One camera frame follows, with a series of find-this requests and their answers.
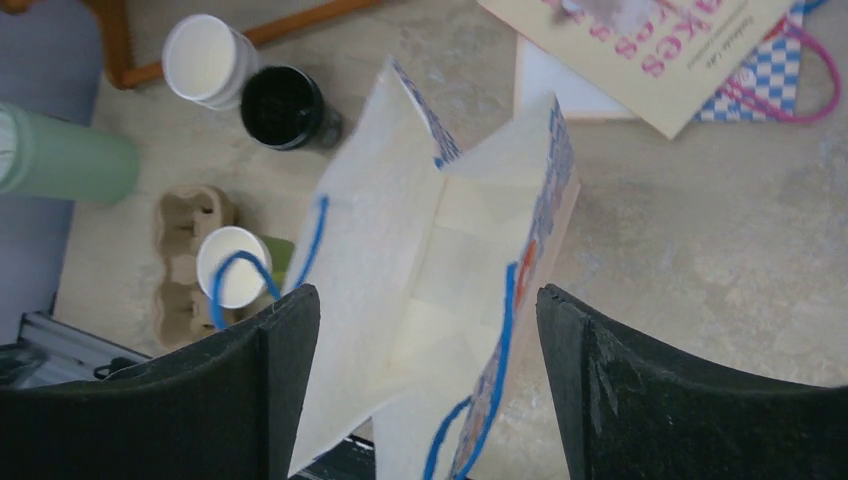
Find white paper cup stack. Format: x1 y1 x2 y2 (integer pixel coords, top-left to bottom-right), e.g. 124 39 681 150
161 14 262 111

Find green straw holder cup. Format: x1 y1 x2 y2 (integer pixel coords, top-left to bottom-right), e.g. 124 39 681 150
1 103 140 203

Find beige cakes paper bag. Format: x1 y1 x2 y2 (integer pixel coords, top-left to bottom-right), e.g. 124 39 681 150
484 1 798 138

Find wooden three-tier shelf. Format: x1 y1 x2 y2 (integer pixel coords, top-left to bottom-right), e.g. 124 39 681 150
0 0 386 91

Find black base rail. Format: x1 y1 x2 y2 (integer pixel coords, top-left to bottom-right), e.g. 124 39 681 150
1 313 375 480

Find black paper cup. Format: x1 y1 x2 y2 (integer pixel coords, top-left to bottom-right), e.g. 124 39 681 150
239 65 343 151

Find white paper bag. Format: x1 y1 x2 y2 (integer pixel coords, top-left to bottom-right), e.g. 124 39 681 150
513 35 639 123

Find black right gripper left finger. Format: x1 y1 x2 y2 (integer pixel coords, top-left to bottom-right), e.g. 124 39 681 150
1 285 320 479

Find blue checkered paper bag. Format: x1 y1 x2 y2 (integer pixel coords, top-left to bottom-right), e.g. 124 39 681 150
283 58 580 479

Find brown pulp cup carrier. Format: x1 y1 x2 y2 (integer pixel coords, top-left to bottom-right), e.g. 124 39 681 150
153 185 238 351

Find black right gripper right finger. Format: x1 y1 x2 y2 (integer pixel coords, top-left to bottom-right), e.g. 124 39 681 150
536 284 847 479

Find green paper coffee cup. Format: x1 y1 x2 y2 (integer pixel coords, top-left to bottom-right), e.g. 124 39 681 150
196 226 294 309

